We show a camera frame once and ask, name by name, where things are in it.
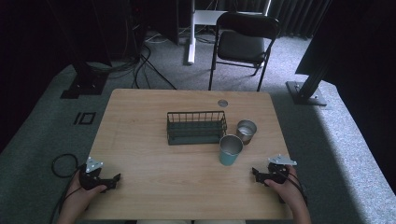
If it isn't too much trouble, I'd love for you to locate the black wire basket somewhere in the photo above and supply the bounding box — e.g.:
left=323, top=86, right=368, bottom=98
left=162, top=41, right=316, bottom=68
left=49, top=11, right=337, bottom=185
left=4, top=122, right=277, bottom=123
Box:
left=166, top=110, right=228, bottom=147

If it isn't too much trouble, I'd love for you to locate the blue metal cup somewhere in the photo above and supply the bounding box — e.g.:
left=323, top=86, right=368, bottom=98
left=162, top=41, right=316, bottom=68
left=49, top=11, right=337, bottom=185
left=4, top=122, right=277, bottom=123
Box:
left=219, top=133, right=245, bottom=167

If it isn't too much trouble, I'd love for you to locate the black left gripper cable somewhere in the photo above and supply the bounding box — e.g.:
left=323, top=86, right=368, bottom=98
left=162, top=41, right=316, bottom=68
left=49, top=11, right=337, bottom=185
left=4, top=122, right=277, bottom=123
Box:
left=49, top=153, right=86, bottom=224

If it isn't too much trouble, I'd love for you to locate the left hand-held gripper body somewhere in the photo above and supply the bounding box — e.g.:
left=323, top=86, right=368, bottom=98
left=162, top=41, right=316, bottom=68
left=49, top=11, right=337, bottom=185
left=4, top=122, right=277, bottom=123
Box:
left=78, top=156, right=110, bottom=191

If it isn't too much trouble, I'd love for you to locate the brown metal cup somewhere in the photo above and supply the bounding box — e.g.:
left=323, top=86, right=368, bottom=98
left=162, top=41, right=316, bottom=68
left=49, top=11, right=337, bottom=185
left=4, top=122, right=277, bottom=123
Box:
left=235, top=119, right=258, bottom=146

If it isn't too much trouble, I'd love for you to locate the black folding chair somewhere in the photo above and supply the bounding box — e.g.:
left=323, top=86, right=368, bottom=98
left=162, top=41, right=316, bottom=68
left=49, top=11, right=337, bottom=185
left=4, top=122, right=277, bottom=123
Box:
left=207, top=11, right=281, bottom=92

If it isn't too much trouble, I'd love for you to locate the bundle of black floor cables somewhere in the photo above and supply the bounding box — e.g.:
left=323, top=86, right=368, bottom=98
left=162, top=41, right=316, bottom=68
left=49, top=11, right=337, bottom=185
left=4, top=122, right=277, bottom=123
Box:
left=86, top=27, right=177, bottom=91

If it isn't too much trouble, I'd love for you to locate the person's left hand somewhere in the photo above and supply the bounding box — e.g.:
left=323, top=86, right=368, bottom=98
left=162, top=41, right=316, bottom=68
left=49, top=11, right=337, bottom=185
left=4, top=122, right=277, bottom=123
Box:
left=61, top=173, right=108, bottom=218

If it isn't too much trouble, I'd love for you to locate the person's right hand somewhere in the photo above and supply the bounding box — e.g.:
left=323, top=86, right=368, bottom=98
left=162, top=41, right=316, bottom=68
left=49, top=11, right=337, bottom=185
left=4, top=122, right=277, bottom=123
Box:
left=263, top=163, right=305, bottom=210

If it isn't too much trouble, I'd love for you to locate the white floor cable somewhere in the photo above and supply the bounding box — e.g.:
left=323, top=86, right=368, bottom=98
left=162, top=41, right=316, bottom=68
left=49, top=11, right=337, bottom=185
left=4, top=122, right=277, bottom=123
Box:
left=144, top=31, right=171, bottom=44

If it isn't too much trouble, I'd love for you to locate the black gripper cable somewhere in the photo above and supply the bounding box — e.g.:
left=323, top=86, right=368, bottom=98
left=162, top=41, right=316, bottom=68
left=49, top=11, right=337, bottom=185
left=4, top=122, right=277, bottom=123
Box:
left=276, top=166, right=309, bottom=207
left=49, top=153, right=86, bottom=224

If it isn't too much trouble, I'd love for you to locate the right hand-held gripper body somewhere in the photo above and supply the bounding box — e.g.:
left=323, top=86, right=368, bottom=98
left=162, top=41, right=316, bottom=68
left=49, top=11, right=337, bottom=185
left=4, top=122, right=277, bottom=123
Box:
left=266, top=154, right=298, bottom=185

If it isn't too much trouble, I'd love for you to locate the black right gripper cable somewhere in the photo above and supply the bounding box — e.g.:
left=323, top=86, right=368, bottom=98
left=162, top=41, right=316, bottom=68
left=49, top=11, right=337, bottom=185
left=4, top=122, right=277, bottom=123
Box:
left=276, top=166, right=309, bottom=207

